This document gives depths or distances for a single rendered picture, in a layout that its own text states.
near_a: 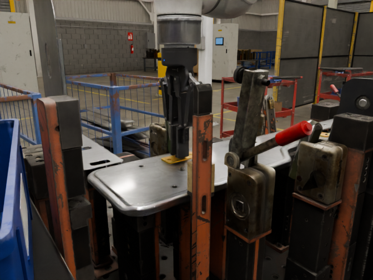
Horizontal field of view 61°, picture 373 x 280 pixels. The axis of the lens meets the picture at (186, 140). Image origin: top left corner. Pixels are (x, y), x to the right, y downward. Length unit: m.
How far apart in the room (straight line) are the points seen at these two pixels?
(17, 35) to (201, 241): 8.30
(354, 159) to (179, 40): 0.41
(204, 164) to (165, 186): 0.14
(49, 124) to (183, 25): 0.37
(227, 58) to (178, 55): 10.65
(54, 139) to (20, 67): 8.33
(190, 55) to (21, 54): 8.11
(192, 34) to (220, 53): 10.82
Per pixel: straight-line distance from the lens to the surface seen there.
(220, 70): 11.48
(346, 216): 0.75
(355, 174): 0.71
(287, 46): 5.82
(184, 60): 0.64
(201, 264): 0.57
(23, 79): 8.70
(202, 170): 0.48
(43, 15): 0.54
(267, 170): 0.55
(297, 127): 0.47
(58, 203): 0.37
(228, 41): 11.27
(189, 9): 0.64
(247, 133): 0.53
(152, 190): 0.58
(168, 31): 0.64
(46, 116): 0.34
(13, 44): 8.63
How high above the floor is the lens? 1.25
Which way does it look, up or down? 17 degrees down
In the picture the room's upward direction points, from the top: straight up
